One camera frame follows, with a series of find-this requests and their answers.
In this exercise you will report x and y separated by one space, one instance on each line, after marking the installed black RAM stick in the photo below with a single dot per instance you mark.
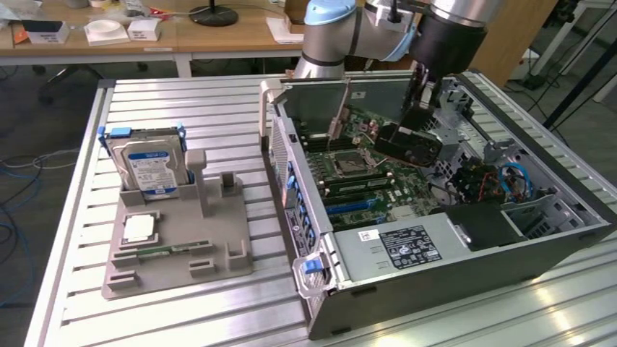
359 185

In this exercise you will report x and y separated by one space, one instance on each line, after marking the wooden desk white frame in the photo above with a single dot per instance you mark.
216 39

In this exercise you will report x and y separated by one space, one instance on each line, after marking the white box black top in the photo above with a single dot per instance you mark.
46 32

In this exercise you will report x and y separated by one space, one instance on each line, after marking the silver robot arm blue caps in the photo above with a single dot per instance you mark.
332 32

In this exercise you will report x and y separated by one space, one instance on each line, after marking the grey plastic parts rack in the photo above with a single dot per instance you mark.
179 267

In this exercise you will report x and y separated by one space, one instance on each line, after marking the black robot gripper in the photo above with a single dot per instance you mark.
448 47

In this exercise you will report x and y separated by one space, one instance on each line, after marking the green motherboard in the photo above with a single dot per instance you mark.
403 188

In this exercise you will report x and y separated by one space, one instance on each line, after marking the hard disk blue bracket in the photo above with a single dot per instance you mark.
144 170

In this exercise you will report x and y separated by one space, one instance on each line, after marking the grey power supply unit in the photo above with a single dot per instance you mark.
367 253

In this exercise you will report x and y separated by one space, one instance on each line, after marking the black graphics card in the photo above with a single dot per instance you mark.
409 144

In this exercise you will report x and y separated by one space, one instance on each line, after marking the black lamp base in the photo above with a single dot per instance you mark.
214 15

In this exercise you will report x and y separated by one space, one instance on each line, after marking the wooden cabinet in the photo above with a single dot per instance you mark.
507 47

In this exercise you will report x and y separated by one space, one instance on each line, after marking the white paper booklet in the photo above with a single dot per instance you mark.
284 32

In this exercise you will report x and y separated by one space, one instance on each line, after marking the CPU socket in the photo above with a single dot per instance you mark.
351 164

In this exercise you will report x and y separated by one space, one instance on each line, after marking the brown cardboard box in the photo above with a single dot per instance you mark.
295 11

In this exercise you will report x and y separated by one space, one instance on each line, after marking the metal drive cage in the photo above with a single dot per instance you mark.
457 144

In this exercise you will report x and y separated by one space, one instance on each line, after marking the white square dish box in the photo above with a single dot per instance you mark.
106 32

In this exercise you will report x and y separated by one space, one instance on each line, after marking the black chair base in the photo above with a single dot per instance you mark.
67 77

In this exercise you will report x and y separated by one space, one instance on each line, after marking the black open PC case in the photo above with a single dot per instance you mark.
433 289

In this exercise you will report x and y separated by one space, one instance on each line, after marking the blue expansion slot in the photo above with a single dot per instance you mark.
351 207

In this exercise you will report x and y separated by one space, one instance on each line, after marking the white box printed label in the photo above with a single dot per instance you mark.
144 30

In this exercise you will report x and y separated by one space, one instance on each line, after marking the green RAM stick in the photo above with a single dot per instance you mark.
166 249

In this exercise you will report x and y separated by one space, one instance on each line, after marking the silver CPU chip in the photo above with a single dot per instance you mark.
139 228

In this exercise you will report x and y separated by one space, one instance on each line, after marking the blue case latch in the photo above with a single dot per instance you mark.
311 266

